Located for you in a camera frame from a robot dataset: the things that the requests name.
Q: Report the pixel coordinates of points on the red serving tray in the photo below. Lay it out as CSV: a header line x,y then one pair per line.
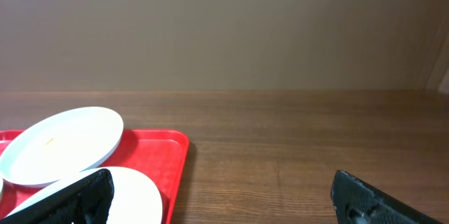
x,y
159,154

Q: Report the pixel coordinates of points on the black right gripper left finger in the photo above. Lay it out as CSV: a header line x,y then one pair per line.
x,y
87,201

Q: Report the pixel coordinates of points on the white plate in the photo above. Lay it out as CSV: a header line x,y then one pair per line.
x,y
65,143
137,199

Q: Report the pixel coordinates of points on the white plate back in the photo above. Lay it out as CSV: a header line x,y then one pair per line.
x,y
65,143

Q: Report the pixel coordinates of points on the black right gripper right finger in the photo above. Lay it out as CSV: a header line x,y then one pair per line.
x,y
357,202

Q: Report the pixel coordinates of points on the white plate front right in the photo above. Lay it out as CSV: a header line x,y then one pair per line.
x,y
137,199

